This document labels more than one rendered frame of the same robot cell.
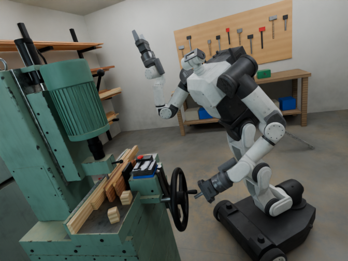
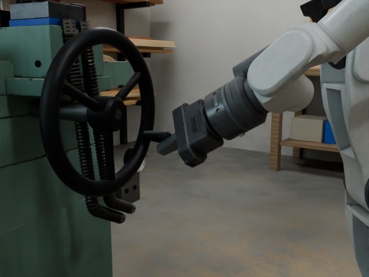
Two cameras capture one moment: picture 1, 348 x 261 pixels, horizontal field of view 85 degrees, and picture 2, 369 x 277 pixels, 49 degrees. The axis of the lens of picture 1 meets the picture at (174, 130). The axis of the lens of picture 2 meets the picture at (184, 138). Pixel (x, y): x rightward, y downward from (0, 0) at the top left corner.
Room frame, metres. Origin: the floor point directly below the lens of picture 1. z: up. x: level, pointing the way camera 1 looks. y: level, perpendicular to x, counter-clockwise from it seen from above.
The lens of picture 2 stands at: (0.10, -0.27, 0.90)
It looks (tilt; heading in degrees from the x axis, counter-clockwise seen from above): 11 degrees down; 15
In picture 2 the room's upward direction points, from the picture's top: straight up
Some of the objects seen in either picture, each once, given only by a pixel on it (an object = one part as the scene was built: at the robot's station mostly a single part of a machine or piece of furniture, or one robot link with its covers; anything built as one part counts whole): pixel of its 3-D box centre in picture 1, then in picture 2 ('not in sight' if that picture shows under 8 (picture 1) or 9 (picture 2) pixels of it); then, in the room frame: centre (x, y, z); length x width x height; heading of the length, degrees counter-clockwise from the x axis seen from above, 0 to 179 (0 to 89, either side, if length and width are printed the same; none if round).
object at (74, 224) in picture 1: (109, 180); not in sight; (0.86, 0.38, 0.92); 0.60 x 0.02 x 0.05; 166
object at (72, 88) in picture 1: (77, 100); not in sight; (0.83, 0.37, 1.35); 0.18 x 0.18 x 0.31
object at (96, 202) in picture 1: (120, 170); not in sight; (0.95, 0.34, 0.92); 0.55 x 0.02 x 0.04; 166
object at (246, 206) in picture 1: (268, 210); not in sight; (1.14, -0.59, 0.19); 0.64 x 0.52 x 0.33; 107
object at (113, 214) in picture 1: (114, 215); not in sight; (0.60, 0.30, 0.92); 0.03 x 0.03 x 0.05; 10
